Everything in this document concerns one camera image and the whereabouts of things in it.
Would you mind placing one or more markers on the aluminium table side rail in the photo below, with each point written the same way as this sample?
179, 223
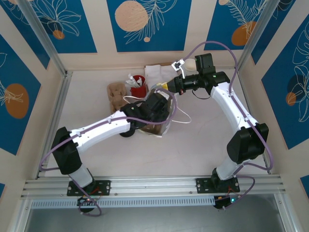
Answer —
61, 96
243, 87

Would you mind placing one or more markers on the stack of black cup lids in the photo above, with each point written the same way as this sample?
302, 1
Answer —
126, 134

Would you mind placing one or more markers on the aluminium mounting rail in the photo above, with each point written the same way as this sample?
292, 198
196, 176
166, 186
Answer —
149, 186

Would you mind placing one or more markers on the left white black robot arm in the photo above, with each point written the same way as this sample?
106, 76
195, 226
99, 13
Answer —
101, 130

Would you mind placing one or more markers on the red metal cup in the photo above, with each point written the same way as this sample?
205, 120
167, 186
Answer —
138, 93

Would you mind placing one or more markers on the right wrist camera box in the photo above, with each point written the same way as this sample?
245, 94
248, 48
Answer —
177, 65

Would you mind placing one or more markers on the aluminium frame post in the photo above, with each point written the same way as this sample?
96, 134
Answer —
253, 36
43, 36

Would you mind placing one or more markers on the white paper stick packet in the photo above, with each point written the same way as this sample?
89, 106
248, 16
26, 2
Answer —
140, 81
132, 76
131, 83

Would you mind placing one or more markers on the stack of pulp cup carriers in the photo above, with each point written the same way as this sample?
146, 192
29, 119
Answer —
116, 96

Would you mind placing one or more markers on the pale green paper bag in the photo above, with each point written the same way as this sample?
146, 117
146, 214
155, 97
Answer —
172, 116

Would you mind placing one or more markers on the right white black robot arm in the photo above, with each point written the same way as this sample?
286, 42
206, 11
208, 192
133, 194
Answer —
231, 106

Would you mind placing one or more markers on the small electronics board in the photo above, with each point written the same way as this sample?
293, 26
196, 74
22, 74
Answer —
227, 201
87, 200

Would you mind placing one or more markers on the white napkins on cardboard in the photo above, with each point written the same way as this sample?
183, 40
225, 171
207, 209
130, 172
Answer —
169, 64

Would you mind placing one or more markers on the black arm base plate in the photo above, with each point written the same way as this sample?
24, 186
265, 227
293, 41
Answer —
103, 187
202, 184

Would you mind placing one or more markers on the stack of paper cups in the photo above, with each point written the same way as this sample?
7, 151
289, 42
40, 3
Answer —
189, 66

